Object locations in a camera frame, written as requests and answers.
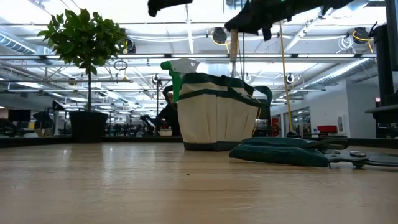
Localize red bin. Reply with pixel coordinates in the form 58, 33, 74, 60
317, 125, 338, 134

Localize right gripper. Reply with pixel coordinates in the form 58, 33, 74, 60
224, 0, 325, 42

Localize black background monitor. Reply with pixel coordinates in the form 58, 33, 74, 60
7, 108, 32, 123

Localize grey desk cart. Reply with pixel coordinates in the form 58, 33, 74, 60
365, 105, 398, 139

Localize yellow hanging cable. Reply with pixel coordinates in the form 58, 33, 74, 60
279, 20, 295, 133

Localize person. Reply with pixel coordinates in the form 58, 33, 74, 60
154, 91, 182, 137

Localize green spray bottle white head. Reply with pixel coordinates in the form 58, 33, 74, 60
160, 58, 201, 103

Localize green pruning shears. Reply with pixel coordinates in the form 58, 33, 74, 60
228, 136, 398, 169

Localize beige green gardening bag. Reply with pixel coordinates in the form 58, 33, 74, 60
177, 72, 274, 152

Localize green potted plant black pot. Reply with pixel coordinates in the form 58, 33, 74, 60
37, 7, 128, 144

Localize black ceiling cord reel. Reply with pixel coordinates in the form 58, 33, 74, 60
212, 27, 228, 45
352, 27, 371, 45

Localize black aluminium table frame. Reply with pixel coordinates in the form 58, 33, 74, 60
0, 135, 398, 149

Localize black computer monitor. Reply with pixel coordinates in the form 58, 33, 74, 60
372, 0, 398, 108

